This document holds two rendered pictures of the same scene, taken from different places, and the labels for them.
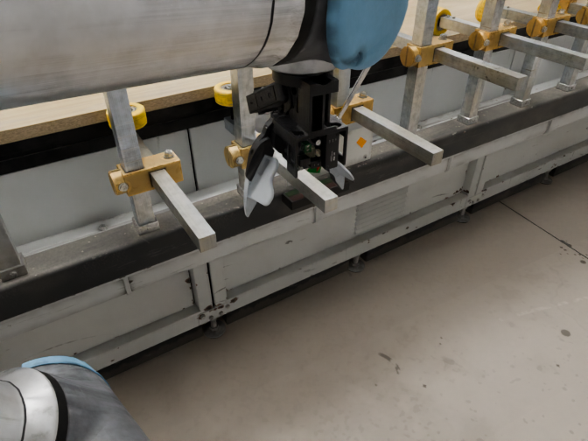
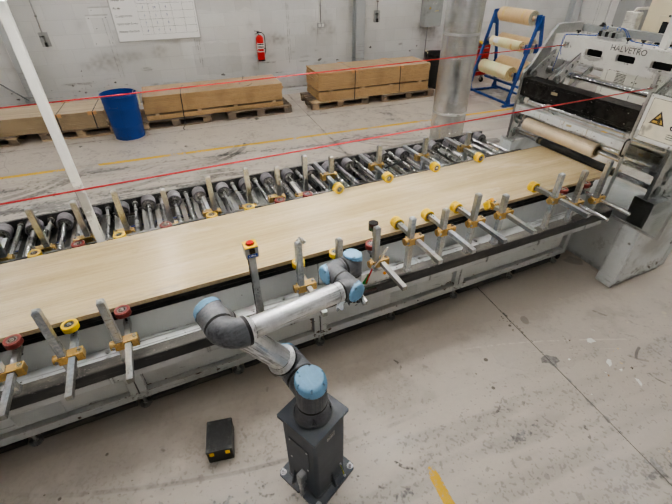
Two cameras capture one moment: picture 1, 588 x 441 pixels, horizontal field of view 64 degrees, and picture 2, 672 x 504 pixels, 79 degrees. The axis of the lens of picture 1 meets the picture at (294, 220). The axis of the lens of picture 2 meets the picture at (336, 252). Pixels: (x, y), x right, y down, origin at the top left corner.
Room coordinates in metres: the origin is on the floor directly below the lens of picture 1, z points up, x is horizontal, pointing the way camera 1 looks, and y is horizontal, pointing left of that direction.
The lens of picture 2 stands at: (-0.97, -0.14, 2.42)
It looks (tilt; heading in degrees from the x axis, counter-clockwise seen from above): 36 degrees down; 8
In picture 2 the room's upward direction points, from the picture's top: 1 degrees counter-clockwise
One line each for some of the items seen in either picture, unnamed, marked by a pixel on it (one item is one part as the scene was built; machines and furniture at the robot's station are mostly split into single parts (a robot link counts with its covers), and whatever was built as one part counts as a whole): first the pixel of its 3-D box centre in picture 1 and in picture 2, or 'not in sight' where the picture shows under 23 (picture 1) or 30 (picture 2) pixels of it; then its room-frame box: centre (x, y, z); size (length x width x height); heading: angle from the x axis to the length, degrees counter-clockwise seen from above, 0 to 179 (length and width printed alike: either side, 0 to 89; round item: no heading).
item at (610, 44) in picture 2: not in sight; (595, 148); (2.93, -2.05, 0.95); 1.65 x 0.70 x 1.90; 32
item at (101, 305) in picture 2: not in sight; (115, 334); (0.27, 1.16, 0.88); 0.03 x 0.03 x 0.48; 32
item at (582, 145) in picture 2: not in sight; (577, 143); (2.78, -1.81, 1.05); 1.43 x 0.12 x 0.12; 32
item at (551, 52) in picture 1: (501, 37); (449, 231); (1.34, -0.57, 0.95); 0.50 x 0.04 x 0.04; 32
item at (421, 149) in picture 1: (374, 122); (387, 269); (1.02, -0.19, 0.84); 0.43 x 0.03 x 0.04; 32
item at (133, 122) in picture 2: not in sight; (124, 113); (5.15, 4.16, 0.36); 0.59 x 0.57 x 0.73; 28
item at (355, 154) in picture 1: (331, 155); (372, 277); (1.03, -0.09, 0.75); 0.26 x 0.01 x 0.10; 122
